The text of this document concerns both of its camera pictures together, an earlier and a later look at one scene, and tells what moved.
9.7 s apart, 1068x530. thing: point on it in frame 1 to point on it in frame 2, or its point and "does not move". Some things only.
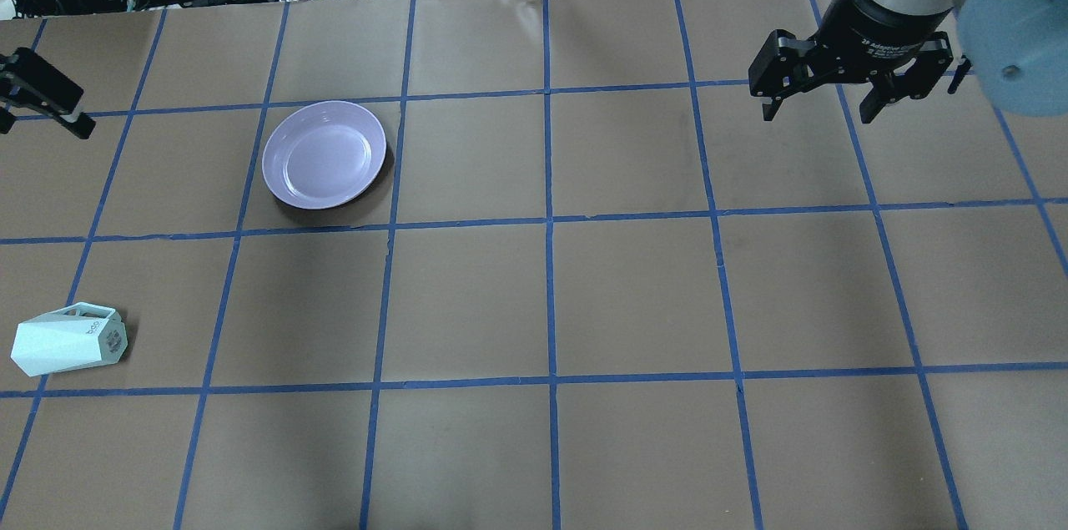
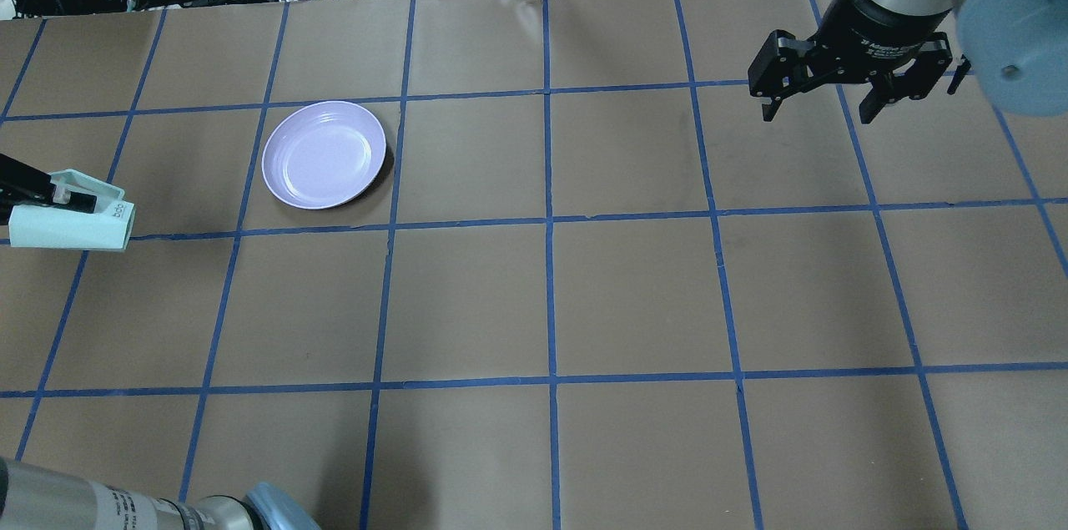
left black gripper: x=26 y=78 to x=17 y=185
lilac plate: x=322 y=155 does not move
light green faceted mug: x=70 y=337 to x=109 y=227
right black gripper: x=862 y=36 does not move
